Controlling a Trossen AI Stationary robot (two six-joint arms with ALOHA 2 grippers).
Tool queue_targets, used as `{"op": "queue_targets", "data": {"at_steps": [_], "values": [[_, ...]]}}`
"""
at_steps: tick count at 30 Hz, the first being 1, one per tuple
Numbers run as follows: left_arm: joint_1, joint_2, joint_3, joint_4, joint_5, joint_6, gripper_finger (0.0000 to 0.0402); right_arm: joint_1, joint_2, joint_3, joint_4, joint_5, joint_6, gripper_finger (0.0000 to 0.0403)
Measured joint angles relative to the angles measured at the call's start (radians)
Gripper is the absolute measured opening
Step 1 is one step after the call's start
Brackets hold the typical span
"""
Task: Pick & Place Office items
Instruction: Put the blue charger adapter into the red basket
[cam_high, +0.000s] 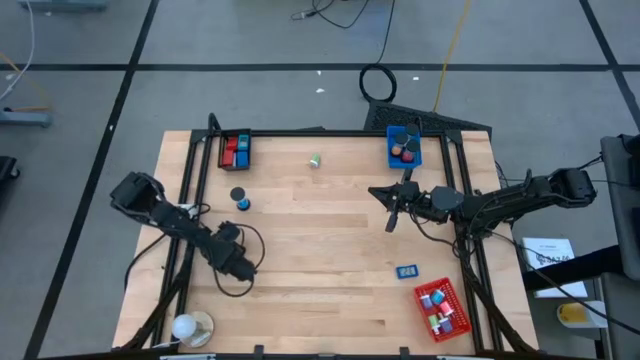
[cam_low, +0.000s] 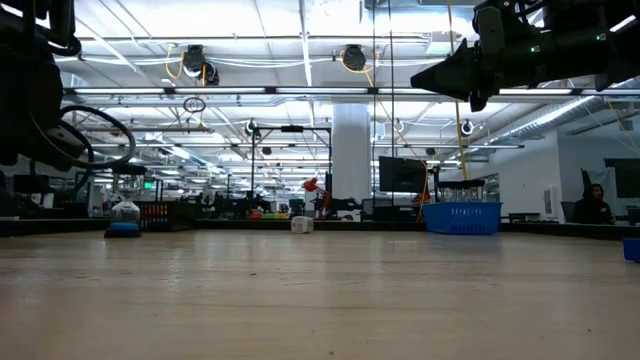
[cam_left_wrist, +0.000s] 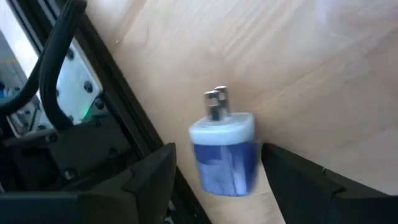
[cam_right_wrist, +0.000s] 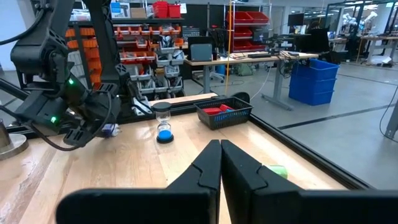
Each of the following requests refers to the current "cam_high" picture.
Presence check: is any yellow cable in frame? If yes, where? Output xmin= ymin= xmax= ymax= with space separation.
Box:
xmin=431 ymin=0 xmax=474 ymax=114

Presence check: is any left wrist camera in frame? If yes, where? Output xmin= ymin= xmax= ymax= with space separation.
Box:
xmin=217 ymin=221 xmax=243 ymax=242

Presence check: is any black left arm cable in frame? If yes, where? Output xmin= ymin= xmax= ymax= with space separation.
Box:
xmin=212 ymin=222 xmax=268 ymax=300

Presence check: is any white floor cable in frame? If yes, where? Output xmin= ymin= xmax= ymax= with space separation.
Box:
xmin=0 ymin=0 xmax=36 ymax=101

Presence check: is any black table frame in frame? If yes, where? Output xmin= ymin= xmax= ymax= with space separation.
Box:
xmin=115 ymin=112 xmax=540 ymax=357

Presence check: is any black storage bin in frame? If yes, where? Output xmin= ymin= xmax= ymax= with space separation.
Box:
xmin=216 ymin=128 xmax=253 ymax=172

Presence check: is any yellow white roll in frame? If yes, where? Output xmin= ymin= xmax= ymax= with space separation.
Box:
xmin=556 ymin=299 xmax=609 ymax=330

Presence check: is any black desk edge bar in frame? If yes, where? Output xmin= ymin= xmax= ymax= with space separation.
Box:
xmin=522 ymin=244 xmax=621 ymax=292

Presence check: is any black cable under arm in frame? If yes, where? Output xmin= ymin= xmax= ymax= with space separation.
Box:
xmin=123 ymin=230 xmax=171 ymax=292

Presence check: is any orange floor cable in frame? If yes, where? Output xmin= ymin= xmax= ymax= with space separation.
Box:
xmin=0 ymin=49 xmax=51 ymax=112

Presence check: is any thin black floor cable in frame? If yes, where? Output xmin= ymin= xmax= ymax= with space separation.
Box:
xmin=291 ymin=0 xmax=371 ymax=30

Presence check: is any grey floor base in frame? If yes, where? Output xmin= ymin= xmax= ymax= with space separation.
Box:
xmin=0 ymin=108 xmax=54 ymax=129
xmin=18 ymin=0 xmax=109 ymax=14

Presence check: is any red plastic basket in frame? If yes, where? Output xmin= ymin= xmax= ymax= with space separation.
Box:
xmin=412 ymin=276 xmax=473 ymax=344

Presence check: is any black coiled cable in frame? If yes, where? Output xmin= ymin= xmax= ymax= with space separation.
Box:
xmin=358 ymin=0 xmax=399 ymax=104

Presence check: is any grey cabinet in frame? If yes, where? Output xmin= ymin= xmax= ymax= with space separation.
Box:
xmin=599 ymin=132 xmax=640 ymax=281

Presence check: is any white globe lamp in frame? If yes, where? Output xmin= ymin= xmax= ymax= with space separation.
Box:
xmin=170 ymin=310 xmax=216 ymax=349

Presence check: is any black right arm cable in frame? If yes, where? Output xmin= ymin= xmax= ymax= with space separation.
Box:
xmin=409 ymin=204 xmax=469 ymax=260

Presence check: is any black floor mat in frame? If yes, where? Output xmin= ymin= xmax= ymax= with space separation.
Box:
xmin=362 ymin=98 xmax=494 ymax=136

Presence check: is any hourglass with orange sand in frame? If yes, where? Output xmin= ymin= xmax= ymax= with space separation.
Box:
xmin=390 ymin=131 xmax=410 ymax=157

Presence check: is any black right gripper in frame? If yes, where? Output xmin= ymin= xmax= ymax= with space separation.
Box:
xmin=367 ymin=168 xmax=432 ymax=234

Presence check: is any black floor object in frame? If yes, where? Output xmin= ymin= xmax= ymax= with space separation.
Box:
xmin=0 ymin=155 xmax=21 ymax=196

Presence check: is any black cable to cabinet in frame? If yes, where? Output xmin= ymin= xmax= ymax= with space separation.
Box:
xmin=492 ymin=229 xmax=640 ymax=337

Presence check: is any white booklet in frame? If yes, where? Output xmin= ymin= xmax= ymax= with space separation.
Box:
xmin=520 ymin=236 xmax=590 ymax=300

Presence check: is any blue plastic basket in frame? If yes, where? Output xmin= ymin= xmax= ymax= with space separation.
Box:
xmin=385 ymin=124 xmax=424 ymax=170

